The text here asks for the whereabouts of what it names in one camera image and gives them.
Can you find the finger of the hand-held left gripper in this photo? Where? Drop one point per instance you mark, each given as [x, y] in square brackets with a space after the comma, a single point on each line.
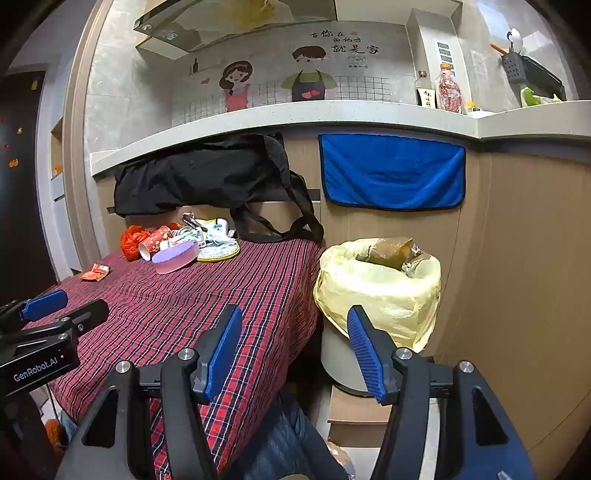
[44, 304]
[87, 314]

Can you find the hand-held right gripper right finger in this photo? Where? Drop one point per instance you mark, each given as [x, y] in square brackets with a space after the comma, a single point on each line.
[364, 355]

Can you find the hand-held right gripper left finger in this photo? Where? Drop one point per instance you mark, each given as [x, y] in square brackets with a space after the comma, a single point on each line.
[226, 350]

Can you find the white trash bin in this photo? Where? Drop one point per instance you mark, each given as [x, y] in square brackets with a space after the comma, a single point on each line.
[337, 355]

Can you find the orange snack wrapper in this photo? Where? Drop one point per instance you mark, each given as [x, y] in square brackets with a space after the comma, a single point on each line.
[94, 273]

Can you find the yellow plastic bin liner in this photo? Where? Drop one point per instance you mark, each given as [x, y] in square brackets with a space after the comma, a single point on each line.
[369, 295]

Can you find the yellow-rimmed silver glitter disc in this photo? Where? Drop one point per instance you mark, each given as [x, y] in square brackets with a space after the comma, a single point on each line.
[219, 251]

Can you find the red paper cup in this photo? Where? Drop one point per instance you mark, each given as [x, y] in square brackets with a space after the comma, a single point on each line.
[154, 240]
[173, 233]

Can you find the cartoon print tissue pack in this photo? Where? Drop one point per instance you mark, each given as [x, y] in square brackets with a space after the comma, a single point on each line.
[175, 257]

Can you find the white and yellow snack wrapper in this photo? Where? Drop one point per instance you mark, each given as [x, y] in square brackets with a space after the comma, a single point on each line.
[219, 230]

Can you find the pink candy wrapper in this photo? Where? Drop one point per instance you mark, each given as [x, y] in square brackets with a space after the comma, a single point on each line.
[191, 221]

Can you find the red plaid cloth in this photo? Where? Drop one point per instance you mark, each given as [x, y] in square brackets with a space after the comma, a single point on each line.
[161, 314]

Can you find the cardboard box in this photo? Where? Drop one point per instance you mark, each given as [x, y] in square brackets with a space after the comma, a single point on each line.
[355, 434]

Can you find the brown paper bag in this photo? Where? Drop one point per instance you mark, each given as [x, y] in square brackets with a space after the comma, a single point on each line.
[388, 254]

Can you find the dark blue padded clothing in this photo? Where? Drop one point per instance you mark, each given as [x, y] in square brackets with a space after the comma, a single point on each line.
[286, 438]

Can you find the black refrigerator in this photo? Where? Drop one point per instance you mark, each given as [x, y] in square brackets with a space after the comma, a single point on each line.
[23, 184]

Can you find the black fabric bag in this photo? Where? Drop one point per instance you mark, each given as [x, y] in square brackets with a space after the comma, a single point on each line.
[184, 180]

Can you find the blue towel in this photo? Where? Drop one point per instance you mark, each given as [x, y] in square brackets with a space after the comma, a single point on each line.
[392, 170]

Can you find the white stone countertop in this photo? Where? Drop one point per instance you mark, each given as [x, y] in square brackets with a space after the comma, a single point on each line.
[323, 113]

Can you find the white label sauce bottle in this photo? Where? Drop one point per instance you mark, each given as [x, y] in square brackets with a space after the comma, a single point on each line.
[425, 98]

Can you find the small yellow lid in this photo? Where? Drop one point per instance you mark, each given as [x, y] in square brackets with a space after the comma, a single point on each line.
[472, 107]

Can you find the plastic bottle of red chilies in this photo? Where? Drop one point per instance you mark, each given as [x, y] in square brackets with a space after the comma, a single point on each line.
[450, 92]

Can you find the glass range hood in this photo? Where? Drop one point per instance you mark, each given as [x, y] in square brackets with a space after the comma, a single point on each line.
[184, 32]

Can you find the green and white cloth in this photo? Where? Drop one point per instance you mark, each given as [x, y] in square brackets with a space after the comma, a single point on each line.
[535, 98]

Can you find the white water heater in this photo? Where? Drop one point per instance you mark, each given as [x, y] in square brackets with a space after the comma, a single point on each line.
[429, 46]

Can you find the grey utensil holder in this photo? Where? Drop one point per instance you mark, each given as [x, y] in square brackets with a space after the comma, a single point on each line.
[512, 69]

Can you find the black dish rack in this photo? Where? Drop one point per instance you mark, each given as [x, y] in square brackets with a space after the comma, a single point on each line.
[545, 78]

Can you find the white ladle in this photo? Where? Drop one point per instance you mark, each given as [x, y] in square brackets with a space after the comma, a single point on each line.
[515, 39]

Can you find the cartoon couple wall sticker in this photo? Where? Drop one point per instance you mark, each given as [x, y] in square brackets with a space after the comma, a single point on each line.
[304, 83]

